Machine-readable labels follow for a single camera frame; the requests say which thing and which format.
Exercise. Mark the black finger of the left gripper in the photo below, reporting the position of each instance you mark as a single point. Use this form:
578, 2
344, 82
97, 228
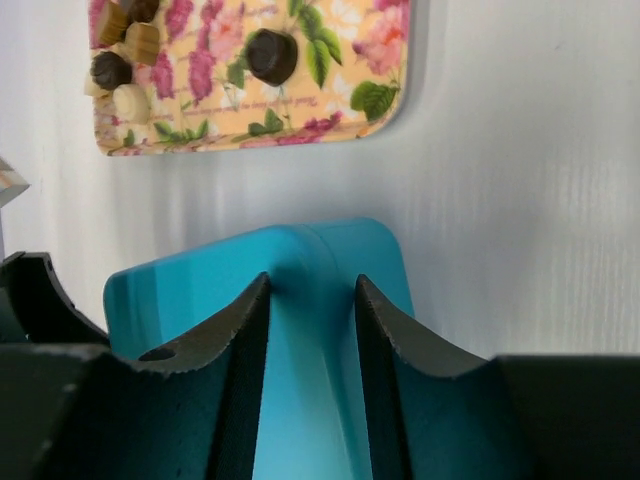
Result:
35, 307

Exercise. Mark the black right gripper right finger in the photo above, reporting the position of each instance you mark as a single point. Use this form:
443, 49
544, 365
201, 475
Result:
436, 411

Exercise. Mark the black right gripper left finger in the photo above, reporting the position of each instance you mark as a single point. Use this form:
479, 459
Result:
187, 409

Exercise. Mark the teal tin lid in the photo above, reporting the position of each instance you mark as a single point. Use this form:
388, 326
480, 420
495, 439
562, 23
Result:
309, 425

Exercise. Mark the teal tin box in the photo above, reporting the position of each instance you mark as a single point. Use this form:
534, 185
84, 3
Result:
364, 246

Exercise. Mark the cream round chocolate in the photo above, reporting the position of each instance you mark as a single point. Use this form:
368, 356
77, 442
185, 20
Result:
131, 103

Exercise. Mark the dark ridged round chocolate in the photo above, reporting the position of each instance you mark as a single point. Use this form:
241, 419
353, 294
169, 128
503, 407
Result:
109, 70

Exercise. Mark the tan ridged block chocolate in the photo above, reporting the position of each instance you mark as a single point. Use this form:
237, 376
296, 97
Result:
142, 43

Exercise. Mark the caramel brown chocolate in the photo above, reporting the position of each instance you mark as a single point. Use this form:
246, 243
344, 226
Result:
112, 23

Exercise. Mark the dark round rose chocolate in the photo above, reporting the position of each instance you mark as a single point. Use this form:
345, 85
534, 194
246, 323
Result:
272, 56

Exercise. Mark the floral serving tray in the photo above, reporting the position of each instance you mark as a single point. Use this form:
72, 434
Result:
197, 76

